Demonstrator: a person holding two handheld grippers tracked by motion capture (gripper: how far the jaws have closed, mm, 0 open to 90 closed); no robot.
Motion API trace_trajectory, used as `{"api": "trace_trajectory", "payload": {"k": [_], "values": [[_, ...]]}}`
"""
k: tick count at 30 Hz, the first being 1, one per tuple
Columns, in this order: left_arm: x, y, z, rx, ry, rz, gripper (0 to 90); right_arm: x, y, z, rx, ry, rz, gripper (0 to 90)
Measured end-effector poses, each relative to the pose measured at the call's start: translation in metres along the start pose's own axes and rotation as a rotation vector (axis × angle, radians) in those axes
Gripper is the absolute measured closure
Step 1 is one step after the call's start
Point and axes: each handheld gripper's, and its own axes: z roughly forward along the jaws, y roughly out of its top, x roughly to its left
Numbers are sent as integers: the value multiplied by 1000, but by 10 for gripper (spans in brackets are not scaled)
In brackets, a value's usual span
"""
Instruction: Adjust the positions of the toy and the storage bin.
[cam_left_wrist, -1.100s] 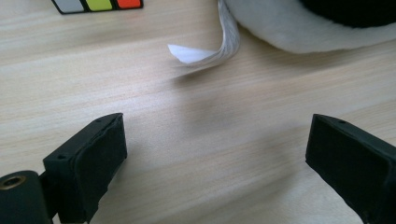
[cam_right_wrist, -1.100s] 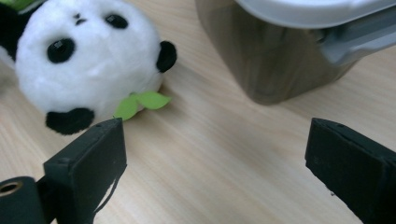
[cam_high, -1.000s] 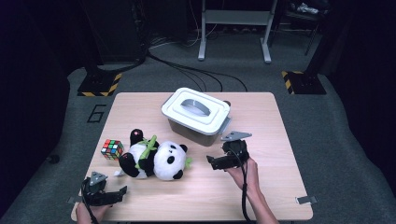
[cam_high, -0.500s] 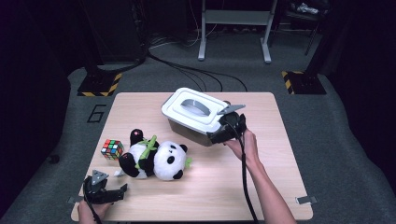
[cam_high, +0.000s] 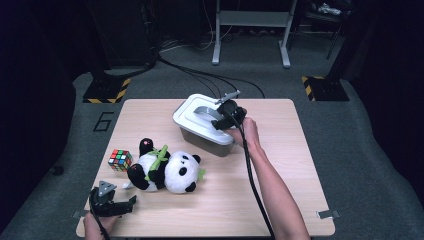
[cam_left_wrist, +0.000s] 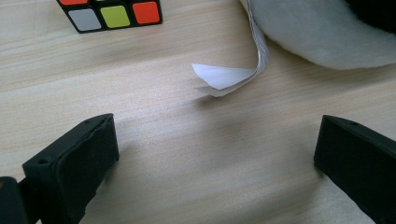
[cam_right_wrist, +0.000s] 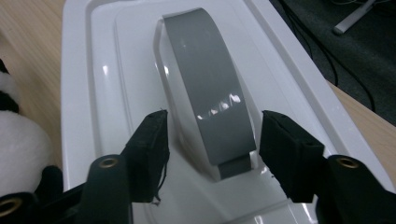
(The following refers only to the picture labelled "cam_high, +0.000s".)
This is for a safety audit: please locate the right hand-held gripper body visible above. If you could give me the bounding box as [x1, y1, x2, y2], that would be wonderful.
[214, 89, 248, 130]

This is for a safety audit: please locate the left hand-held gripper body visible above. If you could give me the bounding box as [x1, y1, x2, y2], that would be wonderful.
[88, 180, 126, 218]

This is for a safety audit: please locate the clear grey storage box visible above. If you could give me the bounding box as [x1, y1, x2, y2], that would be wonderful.
[179, 125, 236, 158]

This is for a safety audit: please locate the panda plush toy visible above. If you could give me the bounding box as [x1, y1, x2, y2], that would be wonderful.
[121, 137, 207, 195]

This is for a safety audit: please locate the person's left hand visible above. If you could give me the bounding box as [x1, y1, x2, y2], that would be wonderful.
[82, 211, 123, 240]

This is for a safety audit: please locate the person's right hand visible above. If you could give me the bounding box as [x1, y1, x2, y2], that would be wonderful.
[225, 116, 263, 153]

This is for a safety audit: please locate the colourful puzzle cube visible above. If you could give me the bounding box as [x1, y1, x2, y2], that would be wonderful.
[107, 148, 134, 173]

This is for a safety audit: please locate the black yellow striped stand base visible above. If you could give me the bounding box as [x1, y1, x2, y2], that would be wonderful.
[82, 77, 132, 105]
[301, 75, 351, 102]

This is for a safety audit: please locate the white metal stand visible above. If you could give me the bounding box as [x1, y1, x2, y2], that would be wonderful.
[211, 0, 298, 69]

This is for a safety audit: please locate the dark chair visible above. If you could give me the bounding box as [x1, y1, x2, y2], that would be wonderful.
[293, 0, 355, 62]

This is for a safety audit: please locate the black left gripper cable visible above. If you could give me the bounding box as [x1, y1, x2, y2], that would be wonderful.
[88, 188, 112, 240]

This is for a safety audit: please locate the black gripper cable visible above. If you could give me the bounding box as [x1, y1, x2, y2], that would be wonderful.
[222, 109, 277, 240]
[88, 188, 112, 240]

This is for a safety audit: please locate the black floor cable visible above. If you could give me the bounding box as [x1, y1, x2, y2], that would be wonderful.
[166, 63, 224, 100]
[158, 54, 267, 100]

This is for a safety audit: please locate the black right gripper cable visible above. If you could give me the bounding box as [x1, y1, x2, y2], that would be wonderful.
[222, 109, 277, 240]

